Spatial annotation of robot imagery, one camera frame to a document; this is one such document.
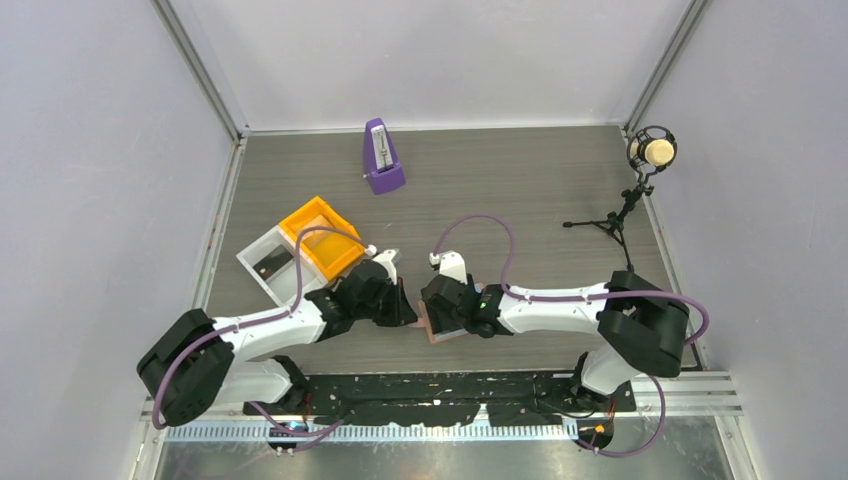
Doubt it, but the orange leather card holder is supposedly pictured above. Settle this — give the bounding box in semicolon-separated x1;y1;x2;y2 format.
409;300;468;344

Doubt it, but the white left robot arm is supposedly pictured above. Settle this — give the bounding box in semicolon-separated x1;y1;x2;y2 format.
136;249;417;429

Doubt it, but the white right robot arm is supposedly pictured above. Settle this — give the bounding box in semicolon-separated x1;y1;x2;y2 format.
420;271;689;411

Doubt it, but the card in yellow bin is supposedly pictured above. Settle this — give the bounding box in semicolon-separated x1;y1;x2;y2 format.
298;215;332;243

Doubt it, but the black card in white bin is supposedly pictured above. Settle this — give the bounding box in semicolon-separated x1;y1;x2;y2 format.
253;245;293;280

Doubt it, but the yellow plastic bin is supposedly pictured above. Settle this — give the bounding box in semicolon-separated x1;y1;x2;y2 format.
278;196;365;281

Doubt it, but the white plastic bin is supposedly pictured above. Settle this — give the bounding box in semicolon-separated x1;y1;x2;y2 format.
236;226;328;307

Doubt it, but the purple metronome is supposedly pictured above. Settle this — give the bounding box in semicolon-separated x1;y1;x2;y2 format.
362;118;406;195

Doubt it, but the black microphone tripod stand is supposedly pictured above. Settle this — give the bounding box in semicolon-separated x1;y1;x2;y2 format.
562;173;654;273

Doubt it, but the beige foam microphone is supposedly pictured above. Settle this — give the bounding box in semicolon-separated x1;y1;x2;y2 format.
627;125;678;173

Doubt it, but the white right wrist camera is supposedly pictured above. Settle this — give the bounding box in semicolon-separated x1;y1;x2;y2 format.
428;250;468;285

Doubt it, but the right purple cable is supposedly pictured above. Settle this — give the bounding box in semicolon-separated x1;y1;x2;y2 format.
429;213;710;460

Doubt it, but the purple cable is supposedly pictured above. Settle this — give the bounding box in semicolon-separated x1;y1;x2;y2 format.
429;213;710;460
150;226;379;452

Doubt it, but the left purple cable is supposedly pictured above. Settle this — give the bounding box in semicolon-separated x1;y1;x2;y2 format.
150;226;379;452

